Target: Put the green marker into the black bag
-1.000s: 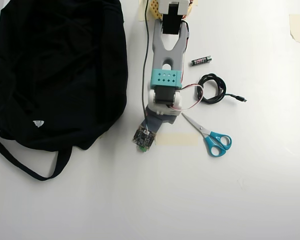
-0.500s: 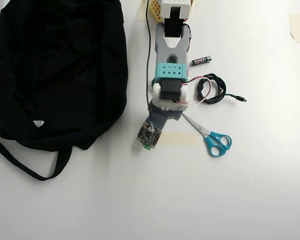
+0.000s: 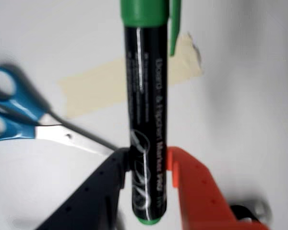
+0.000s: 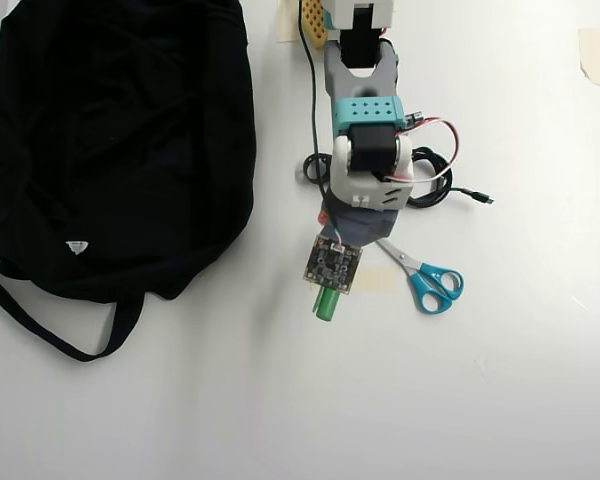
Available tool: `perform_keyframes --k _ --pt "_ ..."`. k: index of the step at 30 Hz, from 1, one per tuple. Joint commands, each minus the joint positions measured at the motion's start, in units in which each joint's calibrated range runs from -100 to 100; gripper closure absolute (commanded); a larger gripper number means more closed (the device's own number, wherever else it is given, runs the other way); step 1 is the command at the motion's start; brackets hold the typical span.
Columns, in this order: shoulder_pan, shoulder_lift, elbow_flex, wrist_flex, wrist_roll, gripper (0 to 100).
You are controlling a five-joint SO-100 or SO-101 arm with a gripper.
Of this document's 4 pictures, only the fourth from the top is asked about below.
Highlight long beige masking tape strip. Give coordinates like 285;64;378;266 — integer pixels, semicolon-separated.
353;265;399;294

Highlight black fabric bag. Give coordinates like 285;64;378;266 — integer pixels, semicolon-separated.
0;0;259;364

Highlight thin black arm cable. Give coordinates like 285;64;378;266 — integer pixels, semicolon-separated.
296;0;331;201

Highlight coiled black USB cable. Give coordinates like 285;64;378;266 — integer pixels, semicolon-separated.
407;146;496;210

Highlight camera circuit board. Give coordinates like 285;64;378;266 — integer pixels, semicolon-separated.
301;233;366;297

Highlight green marker pen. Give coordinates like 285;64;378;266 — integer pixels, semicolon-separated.
311;284;343;322

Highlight black ring strap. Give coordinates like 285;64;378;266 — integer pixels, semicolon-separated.
295;152;335;185

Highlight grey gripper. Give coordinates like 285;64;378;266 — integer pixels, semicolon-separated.
316;196;401;247

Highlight red white servo wire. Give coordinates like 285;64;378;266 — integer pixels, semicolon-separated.
379;116;460;184

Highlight blue handled scissors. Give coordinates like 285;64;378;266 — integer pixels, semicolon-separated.
376;238;465;315

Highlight yellow perforated base block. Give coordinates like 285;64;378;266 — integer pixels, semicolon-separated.
299;0;332;50

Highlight torn beige masking tape strip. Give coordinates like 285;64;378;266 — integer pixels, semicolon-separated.
577;27;600;89

